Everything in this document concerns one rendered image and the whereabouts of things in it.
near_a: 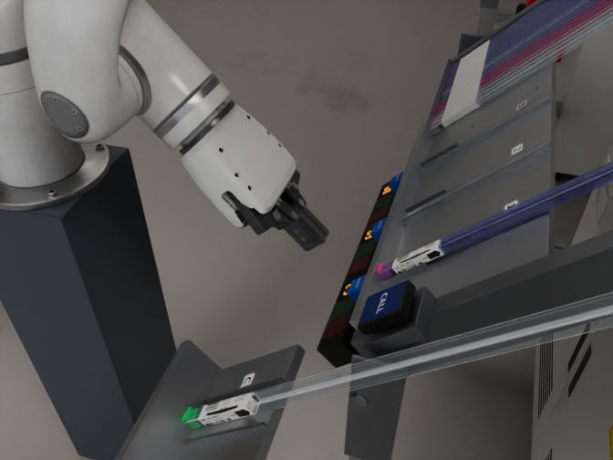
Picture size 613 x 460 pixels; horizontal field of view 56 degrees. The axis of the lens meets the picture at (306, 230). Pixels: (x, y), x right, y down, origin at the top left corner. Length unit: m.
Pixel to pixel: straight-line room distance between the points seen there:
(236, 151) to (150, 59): 0.11
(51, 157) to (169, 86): 0.32
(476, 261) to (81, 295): 0.59
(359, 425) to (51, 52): 0.43
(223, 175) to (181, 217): 1.35
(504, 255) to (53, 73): 0.41
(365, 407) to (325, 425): 0.79
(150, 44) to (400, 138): 1.80
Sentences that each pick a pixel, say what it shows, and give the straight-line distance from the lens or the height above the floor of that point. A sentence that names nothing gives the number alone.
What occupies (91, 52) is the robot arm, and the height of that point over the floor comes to 0.99.
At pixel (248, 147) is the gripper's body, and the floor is 0.86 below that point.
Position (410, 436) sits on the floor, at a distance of 1.37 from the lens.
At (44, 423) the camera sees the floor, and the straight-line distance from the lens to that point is 1.49.
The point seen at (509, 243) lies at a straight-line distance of 0.55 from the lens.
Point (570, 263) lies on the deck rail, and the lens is 0.47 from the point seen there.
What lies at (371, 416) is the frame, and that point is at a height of 0.68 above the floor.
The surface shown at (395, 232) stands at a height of 0.73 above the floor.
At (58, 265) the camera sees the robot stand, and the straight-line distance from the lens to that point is 0.89.
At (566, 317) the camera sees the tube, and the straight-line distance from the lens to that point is 0.33.
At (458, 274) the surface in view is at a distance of 0.56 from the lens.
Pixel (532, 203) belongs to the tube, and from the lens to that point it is 0.55.
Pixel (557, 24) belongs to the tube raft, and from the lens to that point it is 0.93.
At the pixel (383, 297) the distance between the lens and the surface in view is 0.52.
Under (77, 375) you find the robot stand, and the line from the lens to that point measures 1.12.
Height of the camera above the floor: 1.17
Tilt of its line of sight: 40 degrees down
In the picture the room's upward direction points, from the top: straight up
